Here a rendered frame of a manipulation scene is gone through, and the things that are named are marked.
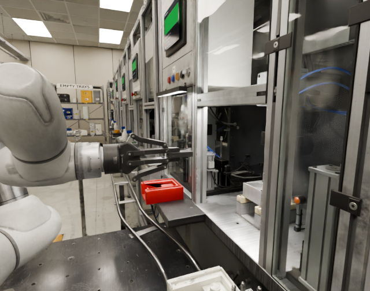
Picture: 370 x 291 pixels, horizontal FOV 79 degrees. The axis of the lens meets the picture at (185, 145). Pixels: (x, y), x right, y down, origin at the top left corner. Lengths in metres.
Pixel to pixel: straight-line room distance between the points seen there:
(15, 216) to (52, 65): 7.51
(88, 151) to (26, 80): 0.21
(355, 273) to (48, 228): 0.88
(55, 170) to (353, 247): 0.55
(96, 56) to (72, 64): 0.78
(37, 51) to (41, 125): 8.00
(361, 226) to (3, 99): 0.54
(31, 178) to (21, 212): 0.39
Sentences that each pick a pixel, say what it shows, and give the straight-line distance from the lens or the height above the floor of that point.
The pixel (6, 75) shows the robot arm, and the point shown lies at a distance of 0.44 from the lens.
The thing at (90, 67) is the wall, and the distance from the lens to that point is 8.20.
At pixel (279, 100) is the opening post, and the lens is 0.49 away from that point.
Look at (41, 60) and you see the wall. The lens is 8.36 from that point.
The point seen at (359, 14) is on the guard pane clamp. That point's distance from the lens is 0.42.
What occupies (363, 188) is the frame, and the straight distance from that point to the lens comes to 0.40.
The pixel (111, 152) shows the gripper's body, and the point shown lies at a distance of 0.56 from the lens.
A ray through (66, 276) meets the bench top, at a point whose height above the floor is 0.68.
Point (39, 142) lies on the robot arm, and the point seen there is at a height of 1.22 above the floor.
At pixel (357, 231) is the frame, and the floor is 1.10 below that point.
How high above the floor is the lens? 1.27
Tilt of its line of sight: 9 degrees down
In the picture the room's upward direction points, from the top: straight up
